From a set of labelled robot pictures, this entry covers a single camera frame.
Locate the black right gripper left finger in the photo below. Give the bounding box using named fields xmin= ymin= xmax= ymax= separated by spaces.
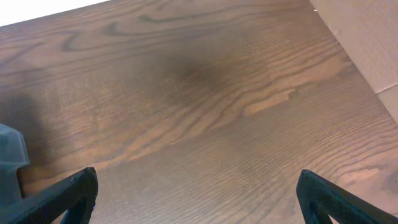
xmin=1 ymin=167 xmax=98 ymax=224

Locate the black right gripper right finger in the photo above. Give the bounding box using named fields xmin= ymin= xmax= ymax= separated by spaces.
xmin=296 ymin=169 xmax=397 ymax=224

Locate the clear plastic storage bin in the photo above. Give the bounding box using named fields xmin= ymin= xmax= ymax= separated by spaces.
xmin=0 ymin=124 xmax=30 ymax=207

